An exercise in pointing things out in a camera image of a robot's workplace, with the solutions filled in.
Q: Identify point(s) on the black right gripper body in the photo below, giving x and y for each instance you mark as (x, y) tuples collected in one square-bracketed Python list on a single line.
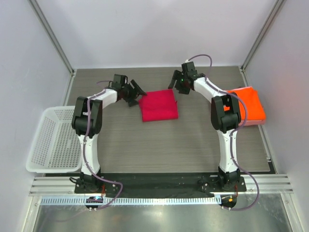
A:
[(181, 79)]

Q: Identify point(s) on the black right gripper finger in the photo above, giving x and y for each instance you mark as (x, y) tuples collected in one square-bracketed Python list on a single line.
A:
[(182, 88), (176, 76)]

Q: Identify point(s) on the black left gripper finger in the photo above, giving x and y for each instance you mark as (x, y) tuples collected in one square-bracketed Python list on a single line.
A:
[(137, 88), (134, 102)]

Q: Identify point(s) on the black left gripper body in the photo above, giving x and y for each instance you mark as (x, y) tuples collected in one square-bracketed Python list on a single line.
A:
[(129, 92)]

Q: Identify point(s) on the magenta t shirt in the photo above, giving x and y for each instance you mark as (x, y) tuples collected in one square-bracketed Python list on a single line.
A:
[(158, 105)]

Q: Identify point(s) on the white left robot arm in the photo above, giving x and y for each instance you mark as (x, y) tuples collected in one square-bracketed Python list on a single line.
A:
[(87, 122)]

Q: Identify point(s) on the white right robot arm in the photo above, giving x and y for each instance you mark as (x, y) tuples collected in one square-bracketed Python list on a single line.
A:
[(225, 118)]

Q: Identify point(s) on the pink folded t shirt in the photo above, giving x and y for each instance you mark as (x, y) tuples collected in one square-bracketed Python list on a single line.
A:
[(254, 122)]

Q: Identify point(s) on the orange folded t shirt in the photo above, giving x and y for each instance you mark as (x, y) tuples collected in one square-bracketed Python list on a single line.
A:
[(254, 107)]

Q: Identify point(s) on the white plastic perforated basket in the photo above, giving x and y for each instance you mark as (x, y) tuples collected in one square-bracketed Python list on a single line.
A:
[(56, 147)]

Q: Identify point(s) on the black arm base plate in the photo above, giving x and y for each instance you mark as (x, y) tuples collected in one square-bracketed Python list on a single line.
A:
[(157, 185)]

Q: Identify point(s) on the left aluminium frame post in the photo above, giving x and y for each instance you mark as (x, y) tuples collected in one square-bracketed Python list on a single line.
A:
[(46, 26)]

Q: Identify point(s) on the aluminium frame post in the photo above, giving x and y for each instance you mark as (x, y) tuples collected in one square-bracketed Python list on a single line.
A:
[(46, 26), (275, 10)]

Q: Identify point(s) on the right aluminium frame post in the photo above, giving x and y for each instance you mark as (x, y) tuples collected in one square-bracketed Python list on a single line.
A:
[(275, 10)]

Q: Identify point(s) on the aluminium extrusion rail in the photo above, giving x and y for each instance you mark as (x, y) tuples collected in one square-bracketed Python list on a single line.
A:
[(60, 185)]

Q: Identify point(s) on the white slotted cable duct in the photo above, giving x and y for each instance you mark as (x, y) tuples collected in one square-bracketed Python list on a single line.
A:
[(99, 201)]

